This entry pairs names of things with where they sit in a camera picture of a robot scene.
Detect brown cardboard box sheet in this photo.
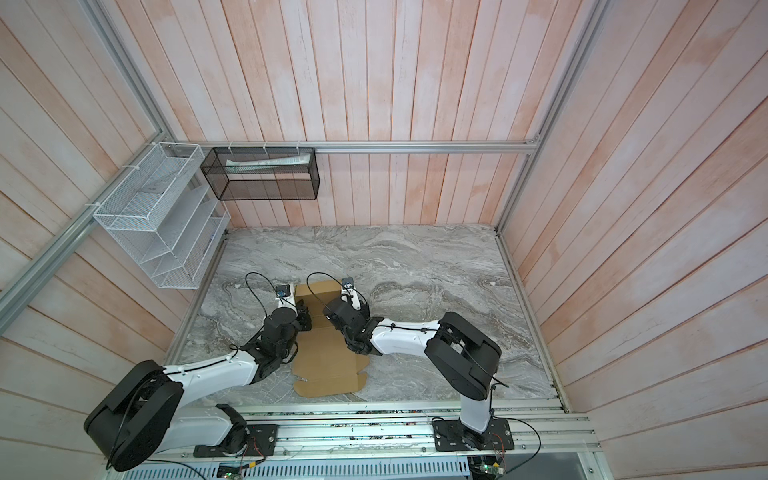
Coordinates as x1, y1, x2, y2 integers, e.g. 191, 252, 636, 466
292, 280, 370, 398

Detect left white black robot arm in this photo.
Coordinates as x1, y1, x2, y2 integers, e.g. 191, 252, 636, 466
83, 302, 312, 472

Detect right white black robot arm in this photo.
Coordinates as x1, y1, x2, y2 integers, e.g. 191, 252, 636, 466
323, 296, 501, 434

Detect paper sheet in basket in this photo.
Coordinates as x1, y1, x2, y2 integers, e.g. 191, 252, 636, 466
225, 154, 312, 174

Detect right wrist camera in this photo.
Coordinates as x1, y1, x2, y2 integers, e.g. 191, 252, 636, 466
341, 277, 363, 310

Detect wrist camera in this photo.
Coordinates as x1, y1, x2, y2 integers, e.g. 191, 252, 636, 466
274, 284, 297, 311
341, 277, 363, 310

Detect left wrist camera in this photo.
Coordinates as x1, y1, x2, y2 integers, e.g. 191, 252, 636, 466
274, 284, 297, 311

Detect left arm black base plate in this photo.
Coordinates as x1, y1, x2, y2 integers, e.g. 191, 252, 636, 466
193, 424, 278, 458

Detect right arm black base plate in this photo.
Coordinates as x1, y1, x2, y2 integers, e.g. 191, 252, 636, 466
431, 417, 514, 452

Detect white wire mesh shelf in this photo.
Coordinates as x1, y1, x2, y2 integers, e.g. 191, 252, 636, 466
94, 142, 231, 290

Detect black wire mesh basket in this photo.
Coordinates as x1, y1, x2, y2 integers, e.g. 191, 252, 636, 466
201, 147, 321, 201

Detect aluminium frame rail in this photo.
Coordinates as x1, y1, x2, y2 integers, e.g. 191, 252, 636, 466
198, 140, 539, 154

